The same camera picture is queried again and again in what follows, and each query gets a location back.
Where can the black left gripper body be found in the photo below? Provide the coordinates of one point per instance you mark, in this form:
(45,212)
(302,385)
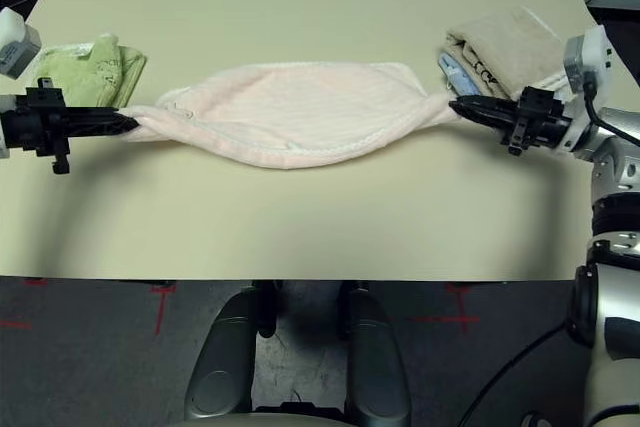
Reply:
(35,122)

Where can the beige folded terry towel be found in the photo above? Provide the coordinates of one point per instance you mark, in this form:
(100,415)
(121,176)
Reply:
(510,42)

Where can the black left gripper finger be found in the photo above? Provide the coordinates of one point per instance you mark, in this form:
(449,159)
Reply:
(100,129)
(100,115)

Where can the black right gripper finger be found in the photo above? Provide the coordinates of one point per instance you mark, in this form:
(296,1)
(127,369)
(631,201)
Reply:
(490,105)
(495,119)

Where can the grey robot right leg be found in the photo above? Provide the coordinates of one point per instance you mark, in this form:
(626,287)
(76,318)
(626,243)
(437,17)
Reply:
(375,357)

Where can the light blue folded towel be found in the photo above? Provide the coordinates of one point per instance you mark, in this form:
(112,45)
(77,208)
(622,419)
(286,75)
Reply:
(457,74)

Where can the black table leg bracket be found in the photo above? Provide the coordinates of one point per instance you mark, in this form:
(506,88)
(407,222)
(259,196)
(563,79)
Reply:
(162,286)

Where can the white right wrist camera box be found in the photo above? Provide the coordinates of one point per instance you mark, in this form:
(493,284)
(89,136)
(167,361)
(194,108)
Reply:
(595,62)

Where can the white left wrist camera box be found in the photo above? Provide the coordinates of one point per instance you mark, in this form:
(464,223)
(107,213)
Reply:
(17,42)

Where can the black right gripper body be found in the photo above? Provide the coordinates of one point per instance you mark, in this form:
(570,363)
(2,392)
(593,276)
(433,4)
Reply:
(540,122)

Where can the pink terry towel with embroidery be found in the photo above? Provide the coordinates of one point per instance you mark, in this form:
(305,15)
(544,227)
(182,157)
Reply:
(300,112)

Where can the green terry towel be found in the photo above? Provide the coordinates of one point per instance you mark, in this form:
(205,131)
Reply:
(80,72)

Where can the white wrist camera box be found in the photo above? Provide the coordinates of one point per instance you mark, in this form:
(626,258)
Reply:
(17,42)
(595,62)

